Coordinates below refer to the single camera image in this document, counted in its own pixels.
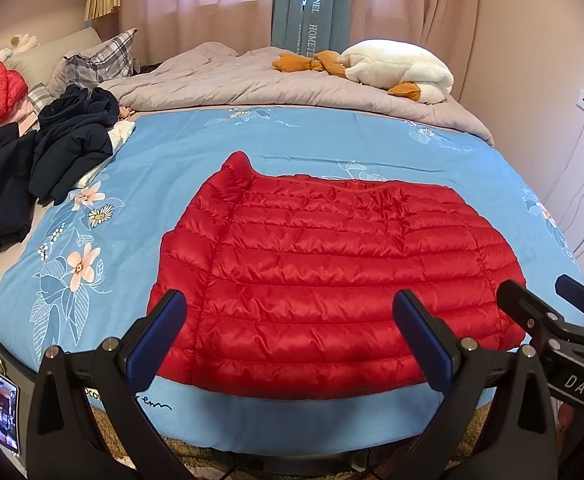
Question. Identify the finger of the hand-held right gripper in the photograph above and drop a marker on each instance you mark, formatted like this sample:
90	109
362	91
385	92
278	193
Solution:
579	292
522	300

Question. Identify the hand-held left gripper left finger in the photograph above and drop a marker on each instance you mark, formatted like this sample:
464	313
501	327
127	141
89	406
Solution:
156	340

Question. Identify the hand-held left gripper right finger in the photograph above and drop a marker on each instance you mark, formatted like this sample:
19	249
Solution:
422	345

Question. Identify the pink clothes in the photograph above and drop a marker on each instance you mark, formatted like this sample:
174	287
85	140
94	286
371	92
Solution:
24	115

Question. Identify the smartphone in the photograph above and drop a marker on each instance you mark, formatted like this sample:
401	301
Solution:
2	410

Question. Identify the blue floral blanket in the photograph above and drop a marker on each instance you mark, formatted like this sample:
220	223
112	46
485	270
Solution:
171	150

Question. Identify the navy jacket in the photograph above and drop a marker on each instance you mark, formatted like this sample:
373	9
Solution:
66	155

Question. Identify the white garment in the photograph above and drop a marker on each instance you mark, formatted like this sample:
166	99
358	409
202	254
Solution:
121	132

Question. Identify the white goose plush toy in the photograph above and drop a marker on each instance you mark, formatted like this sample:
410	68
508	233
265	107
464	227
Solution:
397	65

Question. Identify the plaid cloth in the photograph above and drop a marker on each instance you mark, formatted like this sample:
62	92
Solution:
39	97

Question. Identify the grey duvet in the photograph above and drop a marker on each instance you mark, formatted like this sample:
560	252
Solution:
231	80

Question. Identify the plaid pillow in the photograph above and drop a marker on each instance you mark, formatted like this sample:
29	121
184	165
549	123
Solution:
111	52

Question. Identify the beige headboard cushion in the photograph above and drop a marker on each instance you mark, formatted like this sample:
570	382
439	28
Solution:
56	50

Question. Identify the pink curtain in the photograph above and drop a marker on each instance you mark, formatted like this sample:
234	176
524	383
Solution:
397	5
196	10

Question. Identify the beige plush toy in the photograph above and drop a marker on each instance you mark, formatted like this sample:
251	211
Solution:
19	42

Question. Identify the blue curtain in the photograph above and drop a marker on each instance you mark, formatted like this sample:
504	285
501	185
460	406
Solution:
287	10

